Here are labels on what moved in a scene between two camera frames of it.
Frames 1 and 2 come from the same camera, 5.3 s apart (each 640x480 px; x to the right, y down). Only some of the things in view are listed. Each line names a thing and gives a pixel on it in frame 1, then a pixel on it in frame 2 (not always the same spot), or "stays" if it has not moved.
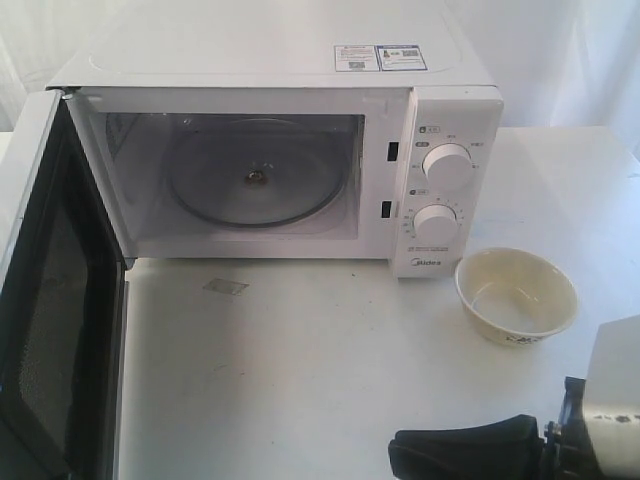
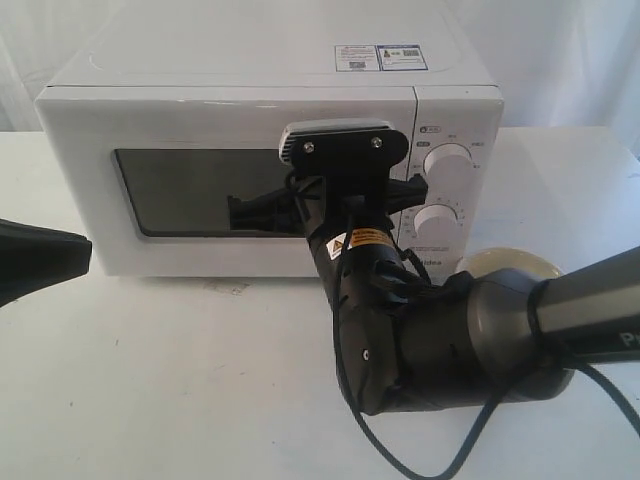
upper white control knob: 447,166 stays
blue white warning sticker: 379,58 stays
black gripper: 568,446 -> 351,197
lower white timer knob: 435,224 stays
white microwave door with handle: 64,282 -> 149,173
